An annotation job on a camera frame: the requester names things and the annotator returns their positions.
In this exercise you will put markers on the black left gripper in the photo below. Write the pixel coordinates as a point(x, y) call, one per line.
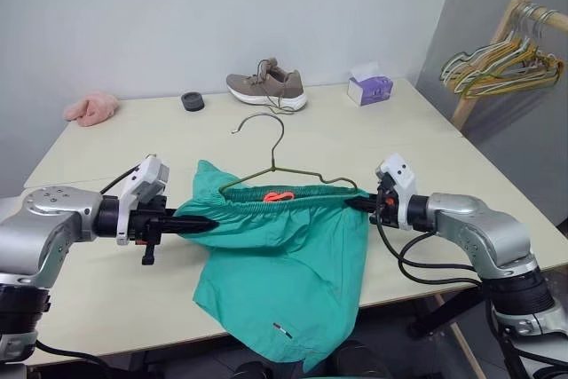
point(148, 226)

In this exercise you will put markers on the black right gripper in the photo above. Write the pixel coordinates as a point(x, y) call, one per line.
point(386, 210)

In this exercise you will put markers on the green shorts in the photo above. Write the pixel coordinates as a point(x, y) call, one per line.
point(284, 272)

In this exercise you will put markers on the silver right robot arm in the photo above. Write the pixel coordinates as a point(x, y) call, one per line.
point(479, 228)

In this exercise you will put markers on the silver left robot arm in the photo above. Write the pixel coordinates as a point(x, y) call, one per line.
point(44, 219)

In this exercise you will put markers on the purple tissue box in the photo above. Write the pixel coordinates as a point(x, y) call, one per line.
point(373, 92)

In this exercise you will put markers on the black round container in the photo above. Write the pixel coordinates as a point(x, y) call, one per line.
point(193, 103)

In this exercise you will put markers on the light wooden clothes rack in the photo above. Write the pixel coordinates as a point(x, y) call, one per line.
point(470, 104)

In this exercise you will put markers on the taupe sneaker with white sole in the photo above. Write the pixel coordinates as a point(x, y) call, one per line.
point(270, 86)

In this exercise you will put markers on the pink fluffy cloth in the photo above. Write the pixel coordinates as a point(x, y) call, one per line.
point(91, 108)

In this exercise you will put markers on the dark rounded shape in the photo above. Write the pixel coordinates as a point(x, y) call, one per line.
point(359, 361)
point(253, 371)

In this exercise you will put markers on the bundle of coloured hangers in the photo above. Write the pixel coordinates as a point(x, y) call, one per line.
point(452, 64)

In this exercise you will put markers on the light wooden leg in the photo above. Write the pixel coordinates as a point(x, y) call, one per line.
point(466, 350)

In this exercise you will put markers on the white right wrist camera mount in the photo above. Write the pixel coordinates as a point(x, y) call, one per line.
point(401, 175)

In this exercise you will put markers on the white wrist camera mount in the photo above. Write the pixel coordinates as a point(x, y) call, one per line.
point(148, 175)
point(401, 175)

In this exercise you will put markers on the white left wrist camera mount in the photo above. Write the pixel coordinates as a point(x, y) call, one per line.
point(148, 175)

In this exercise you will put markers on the black table frame brace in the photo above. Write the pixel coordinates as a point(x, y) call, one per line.
point(444, 314)

